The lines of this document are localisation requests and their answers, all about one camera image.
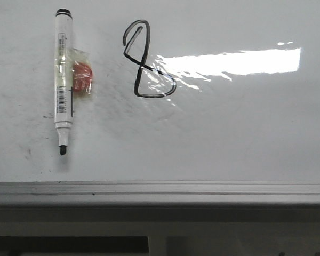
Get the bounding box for white black-tipped whiteboard marker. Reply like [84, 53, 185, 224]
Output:
[54, 8, 74, 156]

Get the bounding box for white whiteboard with aluminium frame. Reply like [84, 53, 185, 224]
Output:
[0, 1, 320, 207]

